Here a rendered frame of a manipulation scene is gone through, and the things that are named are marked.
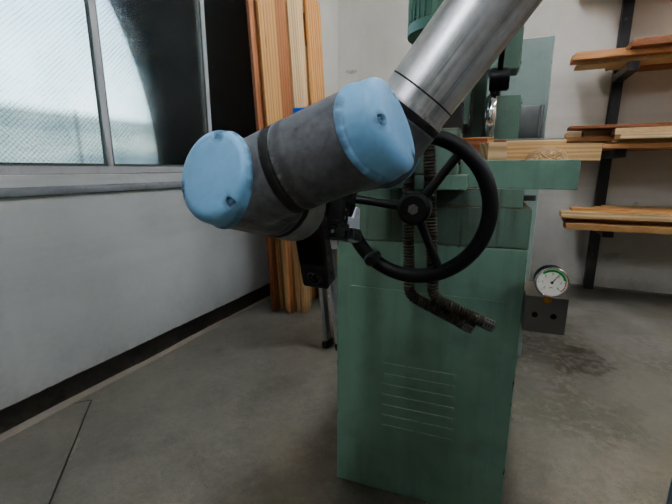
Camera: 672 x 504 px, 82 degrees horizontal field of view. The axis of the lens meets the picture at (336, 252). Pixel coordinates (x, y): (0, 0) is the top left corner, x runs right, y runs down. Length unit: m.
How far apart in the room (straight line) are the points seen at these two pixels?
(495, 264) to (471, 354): 0.23
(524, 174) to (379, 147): 0.61
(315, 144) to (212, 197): 0.11
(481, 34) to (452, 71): 0.04
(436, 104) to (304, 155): 0.18
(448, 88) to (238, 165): 0.24
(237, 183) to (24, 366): 1.48
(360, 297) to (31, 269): 1.16
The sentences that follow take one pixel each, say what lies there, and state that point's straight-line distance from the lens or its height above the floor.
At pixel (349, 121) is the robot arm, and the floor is 0.92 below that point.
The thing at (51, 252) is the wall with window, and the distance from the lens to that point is 1.72.
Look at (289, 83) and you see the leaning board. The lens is 2.75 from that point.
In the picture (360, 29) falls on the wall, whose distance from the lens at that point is 3.78.
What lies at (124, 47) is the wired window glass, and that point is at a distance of 2.07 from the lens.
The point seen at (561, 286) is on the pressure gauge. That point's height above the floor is 0.65.
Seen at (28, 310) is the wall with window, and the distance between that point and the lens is 1.71.
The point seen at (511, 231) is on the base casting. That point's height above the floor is 0.75.
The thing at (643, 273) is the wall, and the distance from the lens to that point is 3.56.
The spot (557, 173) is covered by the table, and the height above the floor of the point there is 0.87.
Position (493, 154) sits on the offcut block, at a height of 0.91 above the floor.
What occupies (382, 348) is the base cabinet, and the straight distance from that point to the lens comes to 1.03.
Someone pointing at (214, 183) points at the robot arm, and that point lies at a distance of 0.38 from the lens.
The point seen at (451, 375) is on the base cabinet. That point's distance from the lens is 1.03.
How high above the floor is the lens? 0.88
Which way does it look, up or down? 12 degrees down
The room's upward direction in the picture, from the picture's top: straight up
